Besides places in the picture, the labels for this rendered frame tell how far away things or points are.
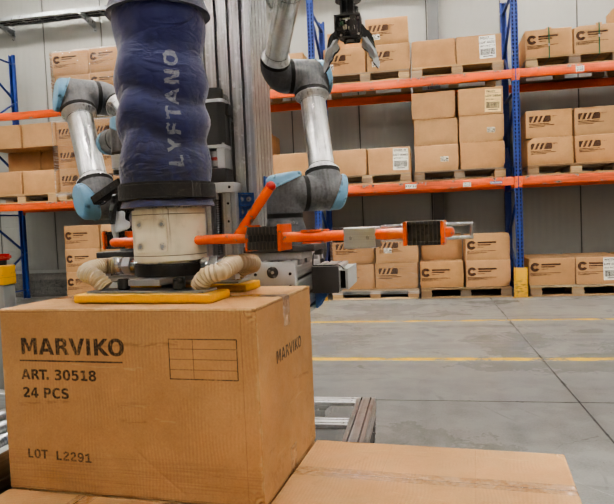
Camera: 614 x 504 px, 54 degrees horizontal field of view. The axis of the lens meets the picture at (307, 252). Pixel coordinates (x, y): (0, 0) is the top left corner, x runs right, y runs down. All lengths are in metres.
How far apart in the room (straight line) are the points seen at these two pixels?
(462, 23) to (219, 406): 9.35
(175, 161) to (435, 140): 7.32
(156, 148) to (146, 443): 0.63
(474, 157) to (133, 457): 7.57
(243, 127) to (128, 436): 1.17
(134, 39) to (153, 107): 0.16
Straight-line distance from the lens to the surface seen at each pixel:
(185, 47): 1.46
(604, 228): 10.16
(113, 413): 1.37
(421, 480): 1.41
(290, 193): 1.90
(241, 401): 1.23
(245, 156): 2.14
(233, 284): 1.47
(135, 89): 1.43
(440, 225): 1.25
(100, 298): 1.42
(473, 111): 8.62
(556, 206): 10.00
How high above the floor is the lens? 1.10
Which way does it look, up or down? 3 degrees down
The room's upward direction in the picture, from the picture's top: 2 degrees counter-clockwise
